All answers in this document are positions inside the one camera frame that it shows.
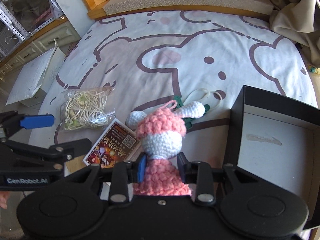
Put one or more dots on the black open gift box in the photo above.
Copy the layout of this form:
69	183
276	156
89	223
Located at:
276	138

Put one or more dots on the yellow green small item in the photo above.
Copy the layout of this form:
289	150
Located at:
314	70

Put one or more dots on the cream drawer cabinet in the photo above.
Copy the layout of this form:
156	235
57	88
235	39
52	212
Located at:
59	32

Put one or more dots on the person's hand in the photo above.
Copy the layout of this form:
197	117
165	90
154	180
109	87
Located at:
4	196

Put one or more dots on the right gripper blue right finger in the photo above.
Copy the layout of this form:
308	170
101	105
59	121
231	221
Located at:
185	168

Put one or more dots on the green clothes pegs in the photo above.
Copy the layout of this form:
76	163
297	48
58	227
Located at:
188	121

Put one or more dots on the colourful card box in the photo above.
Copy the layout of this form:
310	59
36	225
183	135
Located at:
117	143

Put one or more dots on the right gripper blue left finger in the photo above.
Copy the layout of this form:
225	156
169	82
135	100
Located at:
138	168

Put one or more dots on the bag of cream beaded cords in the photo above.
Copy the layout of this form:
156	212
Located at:
87	108

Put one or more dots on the cartoon bear bed sheet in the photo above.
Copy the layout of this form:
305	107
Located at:
148	58

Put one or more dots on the wooden bay window seat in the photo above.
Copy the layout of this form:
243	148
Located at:
96	12

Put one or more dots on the beige curtain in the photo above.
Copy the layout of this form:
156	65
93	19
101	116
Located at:
298	20

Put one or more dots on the pink white crochet bunny doll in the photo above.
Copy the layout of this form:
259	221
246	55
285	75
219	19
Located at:
160	134

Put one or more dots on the white paper bag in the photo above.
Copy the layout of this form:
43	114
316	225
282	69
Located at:
36	78

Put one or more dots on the white perforated metal rack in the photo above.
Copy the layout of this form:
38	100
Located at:
21	19

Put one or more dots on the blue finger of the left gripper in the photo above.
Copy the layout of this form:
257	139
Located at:
37	121

